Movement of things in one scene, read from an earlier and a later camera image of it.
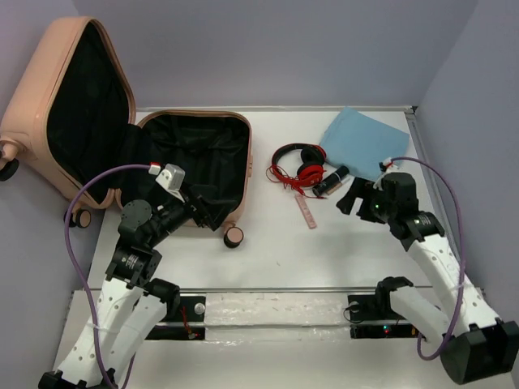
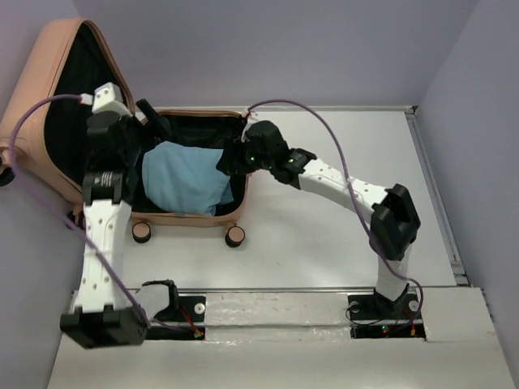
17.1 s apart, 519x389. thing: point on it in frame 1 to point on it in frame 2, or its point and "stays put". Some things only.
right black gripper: [358, 188] to [234, 148]
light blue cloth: [361, 144] to [181, 179]
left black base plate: [190, 309] stays put
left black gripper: [202, 217] to [159, 126]
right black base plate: [374, 316] stays put
